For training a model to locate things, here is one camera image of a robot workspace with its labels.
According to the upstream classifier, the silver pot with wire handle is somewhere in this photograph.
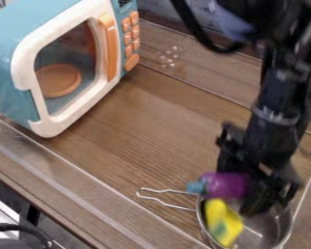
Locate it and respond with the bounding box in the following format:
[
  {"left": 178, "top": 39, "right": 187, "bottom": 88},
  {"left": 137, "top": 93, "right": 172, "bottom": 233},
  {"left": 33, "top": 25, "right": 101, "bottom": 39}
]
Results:
[{"left": 136, "top": 188, "right": 293, "bottom": 249}]

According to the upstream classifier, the clear acrylic front barrier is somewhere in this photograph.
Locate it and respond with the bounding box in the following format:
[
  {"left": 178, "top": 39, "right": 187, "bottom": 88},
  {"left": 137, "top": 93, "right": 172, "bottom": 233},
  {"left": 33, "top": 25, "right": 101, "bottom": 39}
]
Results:
[{"left": 0, "top": 118, "right": 207, "bottom": 249}]

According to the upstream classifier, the yellow toy vegetable piece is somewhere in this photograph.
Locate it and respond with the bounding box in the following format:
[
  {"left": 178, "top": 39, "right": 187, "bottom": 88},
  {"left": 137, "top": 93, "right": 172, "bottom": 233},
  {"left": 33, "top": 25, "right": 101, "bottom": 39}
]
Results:
[{"left": 204, "top": 198, "right": 244, "bottom": 247}]

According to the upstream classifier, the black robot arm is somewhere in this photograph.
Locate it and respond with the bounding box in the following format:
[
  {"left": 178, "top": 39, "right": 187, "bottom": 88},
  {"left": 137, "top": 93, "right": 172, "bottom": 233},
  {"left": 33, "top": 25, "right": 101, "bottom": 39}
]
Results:
[{"left": 214, "top": 0, "right": 311, "bottom": 217}]

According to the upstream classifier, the black cable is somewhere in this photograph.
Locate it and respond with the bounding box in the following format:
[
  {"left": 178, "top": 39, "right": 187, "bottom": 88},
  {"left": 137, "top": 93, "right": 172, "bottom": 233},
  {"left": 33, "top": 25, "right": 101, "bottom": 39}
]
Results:
[{"left": 168, "top": 0, "right": 250, "bottom": 54}]

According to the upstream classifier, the blue toy microwave oven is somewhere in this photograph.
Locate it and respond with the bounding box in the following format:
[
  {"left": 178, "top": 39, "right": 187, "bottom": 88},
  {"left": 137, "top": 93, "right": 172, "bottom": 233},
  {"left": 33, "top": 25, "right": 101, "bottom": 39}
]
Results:
[{"left": 0, "top": 0, "right": 141, "bottom": 138}]

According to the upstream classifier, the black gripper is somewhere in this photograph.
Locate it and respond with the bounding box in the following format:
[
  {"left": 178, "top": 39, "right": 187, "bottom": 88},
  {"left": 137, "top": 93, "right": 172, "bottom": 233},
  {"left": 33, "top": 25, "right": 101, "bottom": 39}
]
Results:
[{"left": 216, "top": 109, "right": 310, "bottom": 218}]

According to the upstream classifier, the purple toy eggplant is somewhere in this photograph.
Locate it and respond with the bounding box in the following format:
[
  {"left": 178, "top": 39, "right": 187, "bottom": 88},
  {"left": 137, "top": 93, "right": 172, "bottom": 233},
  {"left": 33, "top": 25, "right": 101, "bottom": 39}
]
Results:
[{"left": 187, "top": 172, "right": 251, "bottom": 199}]

